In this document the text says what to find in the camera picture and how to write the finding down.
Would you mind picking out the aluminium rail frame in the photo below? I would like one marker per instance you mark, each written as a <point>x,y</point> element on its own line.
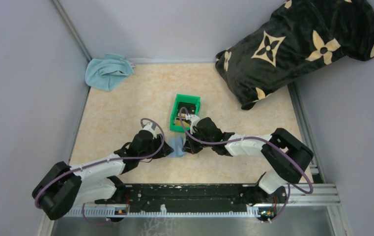
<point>322,195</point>

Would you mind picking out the beige leather card holder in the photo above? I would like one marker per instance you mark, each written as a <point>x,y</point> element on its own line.
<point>176,143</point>

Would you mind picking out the light blue cloth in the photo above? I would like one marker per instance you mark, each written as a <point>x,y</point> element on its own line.
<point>107,73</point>

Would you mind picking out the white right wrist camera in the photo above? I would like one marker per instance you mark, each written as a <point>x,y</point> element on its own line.
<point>193,121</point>

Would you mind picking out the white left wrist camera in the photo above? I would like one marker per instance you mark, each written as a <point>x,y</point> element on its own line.
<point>150,127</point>

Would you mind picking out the black floral pillow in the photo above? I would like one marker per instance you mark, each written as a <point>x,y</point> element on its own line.
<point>300,37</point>

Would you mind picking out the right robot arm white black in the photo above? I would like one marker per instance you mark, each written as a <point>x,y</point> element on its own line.
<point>287,156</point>

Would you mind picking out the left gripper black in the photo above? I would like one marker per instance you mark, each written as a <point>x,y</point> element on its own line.
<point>167,149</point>

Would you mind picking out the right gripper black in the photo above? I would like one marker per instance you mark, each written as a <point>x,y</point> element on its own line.
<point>189,147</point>

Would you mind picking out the dark grey credit card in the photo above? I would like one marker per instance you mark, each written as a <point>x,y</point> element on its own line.
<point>187,108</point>

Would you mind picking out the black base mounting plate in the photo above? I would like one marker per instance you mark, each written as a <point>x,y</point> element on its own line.
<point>193,198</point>

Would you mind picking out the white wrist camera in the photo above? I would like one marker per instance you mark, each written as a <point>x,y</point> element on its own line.
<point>150,127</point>
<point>193,121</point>

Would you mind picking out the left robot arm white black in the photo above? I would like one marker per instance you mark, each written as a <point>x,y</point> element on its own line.
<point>86,177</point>

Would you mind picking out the green plastic bin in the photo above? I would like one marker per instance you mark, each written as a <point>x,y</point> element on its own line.
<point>178,118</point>

